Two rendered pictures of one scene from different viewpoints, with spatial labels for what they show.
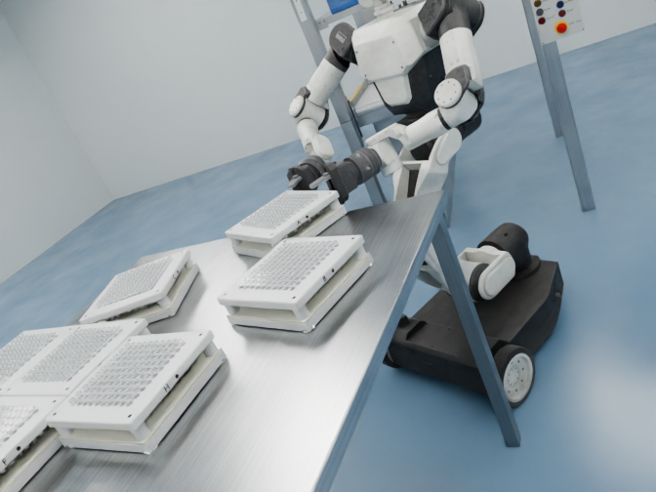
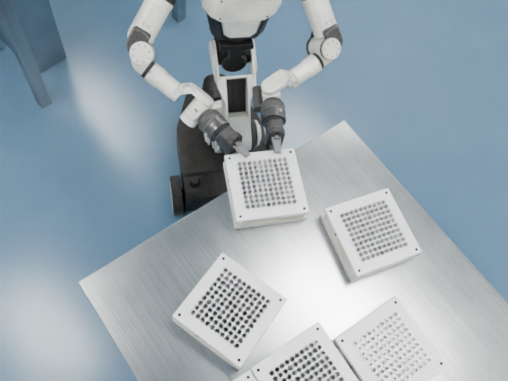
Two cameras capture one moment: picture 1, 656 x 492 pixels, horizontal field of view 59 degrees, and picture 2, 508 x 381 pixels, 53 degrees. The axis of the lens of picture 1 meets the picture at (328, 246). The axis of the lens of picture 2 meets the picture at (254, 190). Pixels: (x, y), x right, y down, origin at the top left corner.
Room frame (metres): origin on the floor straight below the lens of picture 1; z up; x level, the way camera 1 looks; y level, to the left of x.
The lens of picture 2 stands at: (1.47, 0.87, 2.44)
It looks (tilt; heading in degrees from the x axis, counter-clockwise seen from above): 64 degrees down; 277
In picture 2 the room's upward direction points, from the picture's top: 16 degrees clockwise
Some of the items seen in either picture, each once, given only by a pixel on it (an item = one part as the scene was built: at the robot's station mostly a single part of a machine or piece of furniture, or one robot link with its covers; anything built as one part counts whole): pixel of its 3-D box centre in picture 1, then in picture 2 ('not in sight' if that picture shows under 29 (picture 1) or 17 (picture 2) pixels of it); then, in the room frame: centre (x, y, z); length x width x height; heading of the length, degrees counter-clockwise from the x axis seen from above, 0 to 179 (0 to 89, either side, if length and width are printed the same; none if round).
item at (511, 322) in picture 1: (478, 298); (222, 138); (1.86, -0.44, 0.19); 0.64 x 0.52 x 0.33; 122
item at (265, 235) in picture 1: (280, 215); (266, 184); (1.54, 0.08, 0.92); 0.25 x 0.24 x 0.02; 32
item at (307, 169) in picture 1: (306, 179); (223, 135); (1.74, -0.02, 0.93); 0.12 x 0.10 x 0.13; 154
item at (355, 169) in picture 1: (348, 175); (274, 126); (1.59, -0.14, 0.93); 0.12 x 0.10 x 0.13; 114
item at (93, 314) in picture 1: (138, 285); (230, 308); (1.49, 0.51, 0.92); 0.25 x 0.24 x 0.02; 76
